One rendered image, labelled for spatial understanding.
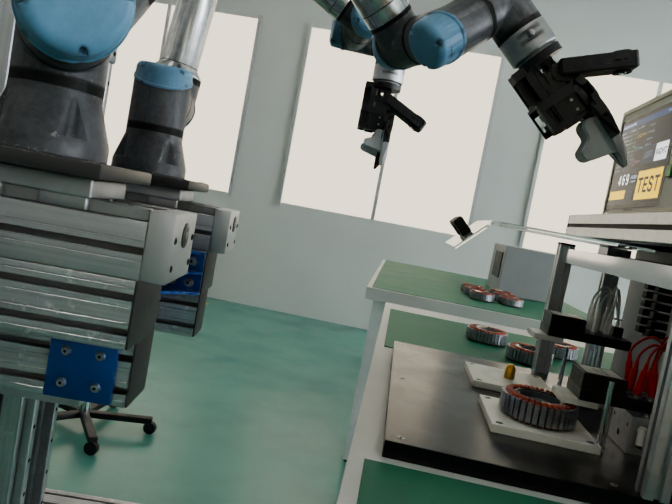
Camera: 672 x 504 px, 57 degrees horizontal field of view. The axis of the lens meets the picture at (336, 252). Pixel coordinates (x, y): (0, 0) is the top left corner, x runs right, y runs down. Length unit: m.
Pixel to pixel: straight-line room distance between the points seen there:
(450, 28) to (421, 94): 4.84
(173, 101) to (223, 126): 4.63
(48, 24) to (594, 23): 5.63
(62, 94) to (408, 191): 4.95
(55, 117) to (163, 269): 0.23
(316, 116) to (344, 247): 1.22
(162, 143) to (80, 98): 0.48
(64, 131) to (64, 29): 0.17
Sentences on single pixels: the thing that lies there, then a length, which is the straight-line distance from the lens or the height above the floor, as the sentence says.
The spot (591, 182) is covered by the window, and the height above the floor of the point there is 1.67.
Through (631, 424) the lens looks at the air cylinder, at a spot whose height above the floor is 0.81.
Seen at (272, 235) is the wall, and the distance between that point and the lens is 5.80.
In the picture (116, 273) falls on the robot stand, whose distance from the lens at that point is 0.82.
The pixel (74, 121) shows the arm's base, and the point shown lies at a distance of 0.87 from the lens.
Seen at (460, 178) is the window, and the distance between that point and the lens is 5.70.
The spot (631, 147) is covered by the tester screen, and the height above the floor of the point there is 1.24.
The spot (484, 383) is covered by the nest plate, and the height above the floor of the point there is 0.78.
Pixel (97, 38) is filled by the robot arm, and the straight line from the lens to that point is 0.73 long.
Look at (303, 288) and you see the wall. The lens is 5.78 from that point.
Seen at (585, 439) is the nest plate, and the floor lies 0.78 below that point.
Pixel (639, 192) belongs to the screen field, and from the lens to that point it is 1.17.
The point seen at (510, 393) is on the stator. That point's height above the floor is 0.82.
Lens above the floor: 1.04
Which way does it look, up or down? 4 degrees down
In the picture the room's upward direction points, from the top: 11 degrees clockwise
